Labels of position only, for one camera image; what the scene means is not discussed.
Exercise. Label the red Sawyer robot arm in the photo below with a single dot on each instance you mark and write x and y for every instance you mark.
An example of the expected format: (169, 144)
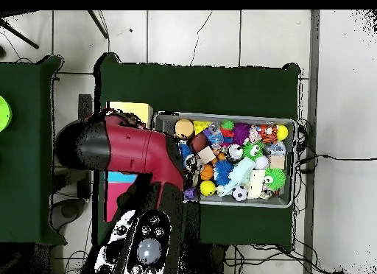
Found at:
(138, 150)

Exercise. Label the cream knit cloth roll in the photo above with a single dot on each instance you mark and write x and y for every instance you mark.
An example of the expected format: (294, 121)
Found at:
(256, 183)

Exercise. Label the clear mesh bin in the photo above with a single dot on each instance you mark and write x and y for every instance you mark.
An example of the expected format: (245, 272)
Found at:
(247, 116)

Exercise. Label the mint green knit cloth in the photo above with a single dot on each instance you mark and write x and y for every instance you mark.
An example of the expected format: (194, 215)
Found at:
(238, 172)

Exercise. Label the orange tiger plush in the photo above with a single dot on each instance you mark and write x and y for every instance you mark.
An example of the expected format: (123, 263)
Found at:
(268, 132)

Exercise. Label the purple spiky ball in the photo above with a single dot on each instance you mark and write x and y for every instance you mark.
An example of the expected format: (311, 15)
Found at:
(241, 133)

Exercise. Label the black and white soccer ball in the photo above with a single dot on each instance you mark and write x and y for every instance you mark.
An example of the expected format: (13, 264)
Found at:
(240, 193)

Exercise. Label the yellow cheese wedge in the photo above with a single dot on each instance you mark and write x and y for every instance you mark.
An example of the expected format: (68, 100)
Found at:
(201, 126)

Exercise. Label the yellow ball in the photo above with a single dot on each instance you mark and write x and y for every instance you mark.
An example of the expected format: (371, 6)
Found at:
(207, 188)

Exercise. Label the brown toy football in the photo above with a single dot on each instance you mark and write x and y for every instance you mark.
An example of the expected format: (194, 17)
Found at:
(200, 142)

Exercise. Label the black upright bar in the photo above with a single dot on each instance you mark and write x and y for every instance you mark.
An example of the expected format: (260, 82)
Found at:
(85, 106)

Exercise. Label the lime green round object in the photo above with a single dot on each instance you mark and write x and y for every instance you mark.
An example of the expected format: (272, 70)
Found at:
(3, 113)

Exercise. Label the wooden three-hole box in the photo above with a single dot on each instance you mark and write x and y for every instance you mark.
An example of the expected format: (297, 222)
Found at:
(134, 109)

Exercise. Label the green spiky ball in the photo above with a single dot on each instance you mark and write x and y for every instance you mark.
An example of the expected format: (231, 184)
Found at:
(274, 178)

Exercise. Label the green covered side table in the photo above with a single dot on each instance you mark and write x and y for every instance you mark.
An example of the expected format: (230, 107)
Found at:
(29, 168)

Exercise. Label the black tripod leg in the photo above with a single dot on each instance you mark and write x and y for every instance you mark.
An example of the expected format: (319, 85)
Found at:
(99, 24)
(20, 35)

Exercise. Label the dark green tablecloth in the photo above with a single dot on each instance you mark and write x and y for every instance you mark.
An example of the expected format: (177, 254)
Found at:
(200, 85)

